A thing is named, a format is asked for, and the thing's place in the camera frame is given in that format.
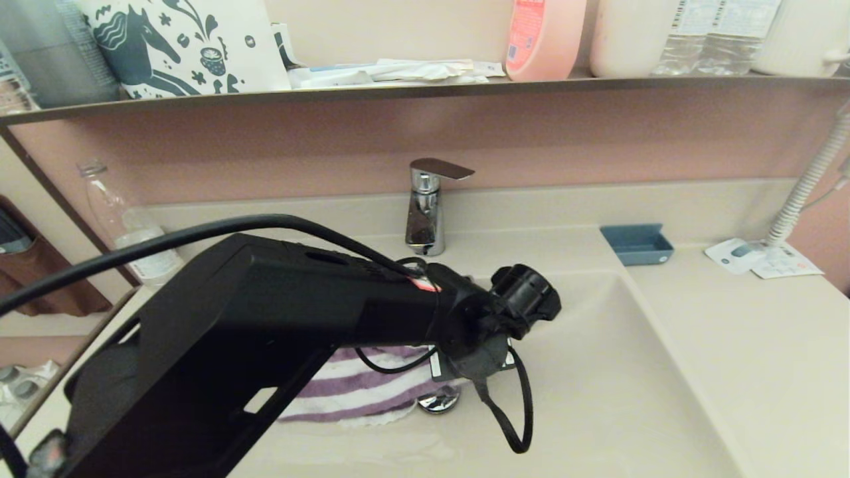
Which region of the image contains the white rounded packet teal patch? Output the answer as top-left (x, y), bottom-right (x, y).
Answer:
top-left (704, 238), bottom-right (766, 275)

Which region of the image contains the black left wrist cable loop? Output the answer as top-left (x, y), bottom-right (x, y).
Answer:
top-left (473, 345), bottom-right (535, 455)

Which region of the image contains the small printed box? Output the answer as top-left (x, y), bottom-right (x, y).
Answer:
top-left (0, 37), bottom-right (39, 115)

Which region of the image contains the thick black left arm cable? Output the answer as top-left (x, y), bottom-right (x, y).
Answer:
top-left (0, 214), bottom-right (426, 318)

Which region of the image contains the blue plastic soap dish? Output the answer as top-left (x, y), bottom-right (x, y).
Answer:
top-left (600, 224), bottom-right (675, 268)

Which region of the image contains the clear water bottle barcode label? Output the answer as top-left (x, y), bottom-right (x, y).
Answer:
top-left (696, 0), bottom-right (782, 75)
top-left (652, 0), bottom-right (726, 76)

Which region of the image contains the dark grey item in pouch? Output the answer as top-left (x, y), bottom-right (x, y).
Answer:
top-left (0, 206), bottom-right (34, 256)

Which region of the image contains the grey translucent container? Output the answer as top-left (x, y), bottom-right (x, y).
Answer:
top-left (0, 0), bottom-right (124, 109)

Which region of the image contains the brown fabric pouch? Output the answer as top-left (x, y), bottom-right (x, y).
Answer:
top-left (0, 196), bottom-right (114, 318)

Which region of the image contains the clear plastic water bottle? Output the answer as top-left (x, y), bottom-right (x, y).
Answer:
top-left (78, 159), bottom-right (188, 286)

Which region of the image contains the printed paper card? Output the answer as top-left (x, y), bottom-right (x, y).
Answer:
top-left (750, 241), bottom-right (824, 279)

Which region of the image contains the chrome faucet lever handle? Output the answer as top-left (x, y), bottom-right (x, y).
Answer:
top-left (410, 158), bottom-right (475, 181)

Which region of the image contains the brown wall shelf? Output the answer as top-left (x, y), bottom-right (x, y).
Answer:
top-left (0, 73), bottom-right (850, 127)

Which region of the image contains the white coiled hose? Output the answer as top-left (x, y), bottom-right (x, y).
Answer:
top-left (764, 100), bottom-right (850, 248)

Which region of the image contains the beige sink basin countertop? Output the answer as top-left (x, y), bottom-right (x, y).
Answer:
top-left (13, 177), bottom-right (850, 478)

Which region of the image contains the thin black wire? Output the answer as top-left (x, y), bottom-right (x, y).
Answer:
top-left (354, 262), bottom-right (444, 374)

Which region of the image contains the plastic wrapped bottle pack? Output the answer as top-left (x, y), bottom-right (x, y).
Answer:
top-left (0, 362), bottom-right (59, 429)

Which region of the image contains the white ribbed container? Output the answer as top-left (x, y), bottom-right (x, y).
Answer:
top-left (749, 0), bottom-right (850, 78)

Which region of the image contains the thin white cord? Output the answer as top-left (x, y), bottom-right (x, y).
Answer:
top-left (796, 174), bottom-right (850, 213)

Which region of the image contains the crumpled white wrapper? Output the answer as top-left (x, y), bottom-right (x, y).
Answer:
top-left (371, 60), bottom-right (489, 86)

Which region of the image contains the white round jar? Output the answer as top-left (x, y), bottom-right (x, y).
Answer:
top-left (589, 0), bottom-right (679, 79)

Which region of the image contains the chrome sink drain stopper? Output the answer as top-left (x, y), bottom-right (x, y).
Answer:
top-left (417, 385), bottom-right (461, 416)

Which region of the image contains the purple white striped towel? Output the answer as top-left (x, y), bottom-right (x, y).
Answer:
top-left (278, 344), bottom-right (466, 426)

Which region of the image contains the chrome faucet spout body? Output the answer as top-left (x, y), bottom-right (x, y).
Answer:
top-left (405, 170), bottom-right (446, 257)

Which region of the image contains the flat white packet blue edge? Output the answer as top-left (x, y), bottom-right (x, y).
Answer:
top-left (288, 64), bottom-right (379, 90)

